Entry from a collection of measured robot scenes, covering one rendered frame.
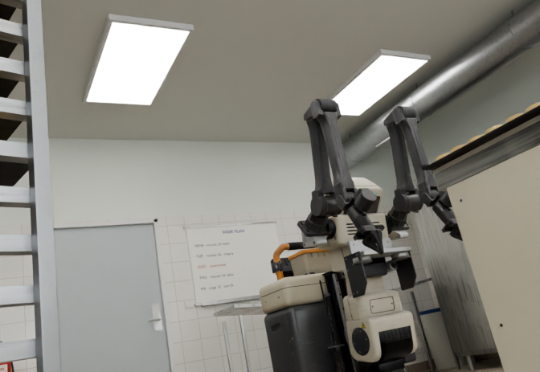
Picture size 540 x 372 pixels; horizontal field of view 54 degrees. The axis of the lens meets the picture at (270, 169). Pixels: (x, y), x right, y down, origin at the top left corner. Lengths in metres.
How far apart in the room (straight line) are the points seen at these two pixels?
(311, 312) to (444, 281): 3.71
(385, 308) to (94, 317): 3.69
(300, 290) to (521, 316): 1.13
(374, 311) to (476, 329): 3.61
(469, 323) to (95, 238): 3.81
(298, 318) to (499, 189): 1.16
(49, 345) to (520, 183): 1.02
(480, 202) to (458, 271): 4.37
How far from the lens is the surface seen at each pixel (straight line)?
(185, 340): 5.59
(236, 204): 6.12
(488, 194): 1.38
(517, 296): 1.37
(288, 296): 2.26
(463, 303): 5.78
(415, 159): 2.27
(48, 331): 0.99
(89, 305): 5.45
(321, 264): 2.44
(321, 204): 2.00
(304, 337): 2.26
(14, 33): 1.22
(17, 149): 1.10
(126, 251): 5.61
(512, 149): 1.36
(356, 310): 2.14
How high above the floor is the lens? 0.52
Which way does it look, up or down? 19 degrees up
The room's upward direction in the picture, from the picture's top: 11 degrees counter-clockwise
